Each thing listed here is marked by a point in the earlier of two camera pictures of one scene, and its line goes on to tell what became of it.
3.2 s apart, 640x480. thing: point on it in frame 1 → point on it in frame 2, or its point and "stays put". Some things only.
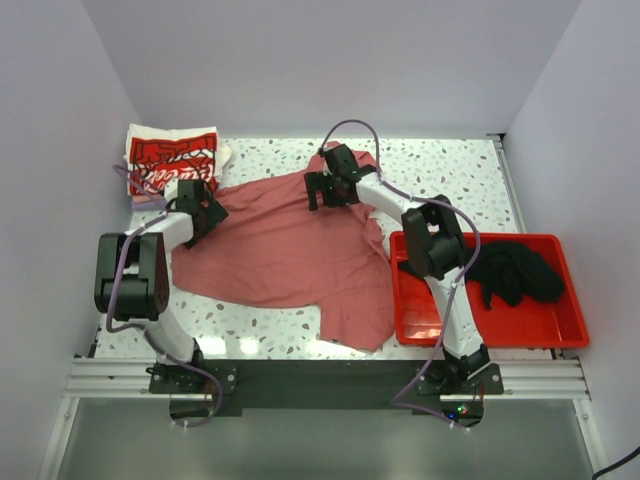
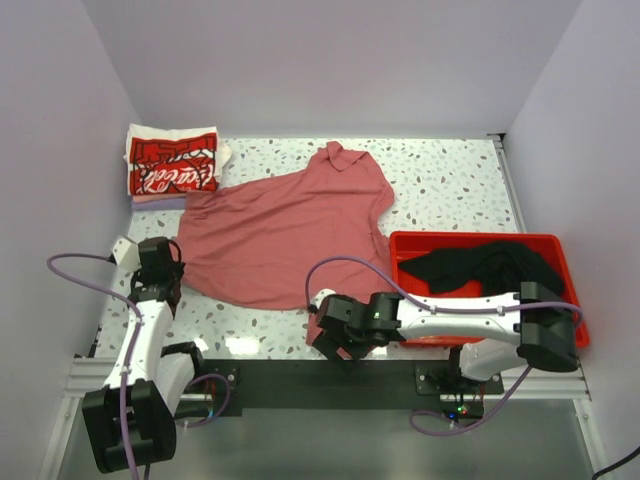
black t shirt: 509,273 stays put
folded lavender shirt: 155,205 stays put
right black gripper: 315,182 → 328,344
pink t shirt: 274,251 stays put
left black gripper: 214,215 → 178,268
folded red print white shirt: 157,155 stays put
